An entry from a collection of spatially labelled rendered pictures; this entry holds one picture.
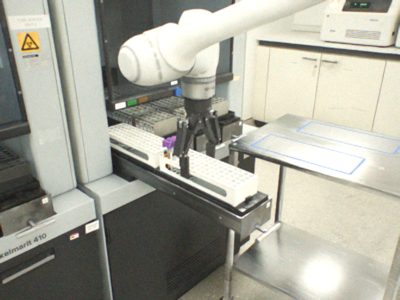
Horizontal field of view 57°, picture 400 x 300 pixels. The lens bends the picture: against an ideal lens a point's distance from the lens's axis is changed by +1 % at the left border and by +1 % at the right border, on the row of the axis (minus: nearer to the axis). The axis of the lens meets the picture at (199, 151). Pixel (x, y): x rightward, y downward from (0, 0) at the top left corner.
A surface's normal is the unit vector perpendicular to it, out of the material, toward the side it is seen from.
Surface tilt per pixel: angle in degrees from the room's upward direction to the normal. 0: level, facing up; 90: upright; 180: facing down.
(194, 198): 90
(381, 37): 90
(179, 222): 90
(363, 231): 0
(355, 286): 0
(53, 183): 90
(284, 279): 0
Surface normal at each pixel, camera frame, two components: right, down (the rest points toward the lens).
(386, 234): 0.00, -0.91
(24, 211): 0.72, 0.29
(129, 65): -0.73, 0.35
